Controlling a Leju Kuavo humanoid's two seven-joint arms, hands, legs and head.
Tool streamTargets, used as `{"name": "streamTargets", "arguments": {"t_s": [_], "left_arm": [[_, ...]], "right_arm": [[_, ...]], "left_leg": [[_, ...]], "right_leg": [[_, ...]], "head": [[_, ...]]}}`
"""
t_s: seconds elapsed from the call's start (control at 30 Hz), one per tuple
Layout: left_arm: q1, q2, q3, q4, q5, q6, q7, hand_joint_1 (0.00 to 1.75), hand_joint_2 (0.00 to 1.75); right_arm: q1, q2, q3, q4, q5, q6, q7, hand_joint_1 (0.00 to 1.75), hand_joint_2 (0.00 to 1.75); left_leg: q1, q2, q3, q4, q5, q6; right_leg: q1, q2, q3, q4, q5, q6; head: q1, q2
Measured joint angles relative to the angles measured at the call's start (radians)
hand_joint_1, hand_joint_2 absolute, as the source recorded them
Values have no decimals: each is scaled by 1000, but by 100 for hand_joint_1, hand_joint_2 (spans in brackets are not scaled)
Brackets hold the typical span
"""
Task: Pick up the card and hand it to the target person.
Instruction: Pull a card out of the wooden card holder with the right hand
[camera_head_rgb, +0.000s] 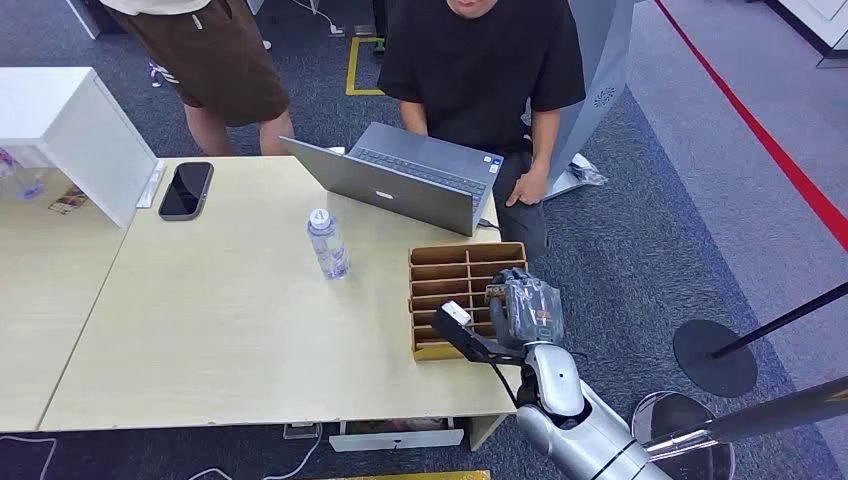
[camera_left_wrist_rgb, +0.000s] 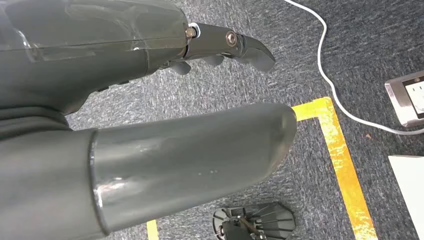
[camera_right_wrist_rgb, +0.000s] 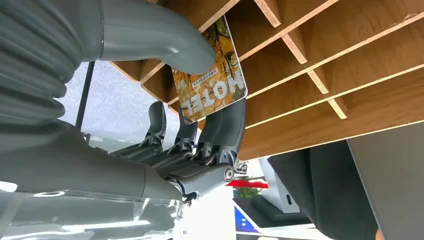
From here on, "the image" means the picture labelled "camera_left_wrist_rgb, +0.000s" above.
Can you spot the yellow floor tape line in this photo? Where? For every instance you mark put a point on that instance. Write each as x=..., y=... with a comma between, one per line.
x=344, y=165

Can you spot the white flat board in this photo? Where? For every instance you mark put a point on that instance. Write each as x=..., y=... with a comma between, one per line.
x=410, y=185

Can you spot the black ribbed plastic base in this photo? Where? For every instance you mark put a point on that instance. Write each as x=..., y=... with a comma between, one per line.
x=268, y=222

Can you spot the silver floor socket box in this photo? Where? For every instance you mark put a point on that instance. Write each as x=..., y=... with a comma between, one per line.
x=397, y=99

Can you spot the short yellow floor tape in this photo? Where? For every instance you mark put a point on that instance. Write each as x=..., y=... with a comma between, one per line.
x=152, y=232

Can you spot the robot left arm ribbed sleeve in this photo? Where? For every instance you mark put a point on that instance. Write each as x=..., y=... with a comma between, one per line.
x=30, y=122

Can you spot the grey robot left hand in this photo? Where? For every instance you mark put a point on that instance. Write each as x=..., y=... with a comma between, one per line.
x=99, y=49

